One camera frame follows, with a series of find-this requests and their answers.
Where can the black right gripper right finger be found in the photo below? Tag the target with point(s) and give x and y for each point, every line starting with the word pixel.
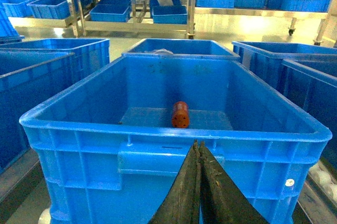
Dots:
pixel 221 199

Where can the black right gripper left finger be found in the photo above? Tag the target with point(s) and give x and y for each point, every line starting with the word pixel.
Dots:
pixel 182 203

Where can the orange cylindrical cap 4680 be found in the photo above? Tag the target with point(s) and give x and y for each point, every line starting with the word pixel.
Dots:
pixel 180 115

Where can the large blue bin upper right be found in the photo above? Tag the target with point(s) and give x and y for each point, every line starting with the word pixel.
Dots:
pixel 110 154

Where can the large blue bin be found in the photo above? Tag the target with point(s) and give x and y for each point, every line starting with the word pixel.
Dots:
pixel 27 79
pixel 110 154

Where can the blue bin far right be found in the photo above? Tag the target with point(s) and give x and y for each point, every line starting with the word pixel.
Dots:
pixel 264 59

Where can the blue bin behind right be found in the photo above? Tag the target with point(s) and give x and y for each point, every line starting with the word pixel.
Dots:
pixel 206 49

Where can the blue bin behind left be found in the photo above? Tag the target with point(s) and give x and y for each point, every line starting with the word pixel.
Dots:
pixel 91 54

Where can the large blue bin upper left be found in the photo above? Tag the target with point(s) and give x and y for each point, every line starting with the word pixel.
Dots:
pixel 27 79

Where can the far stainless steel rack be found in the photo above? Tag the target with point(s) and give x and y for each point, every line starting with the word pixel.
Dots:
pixel 81 23

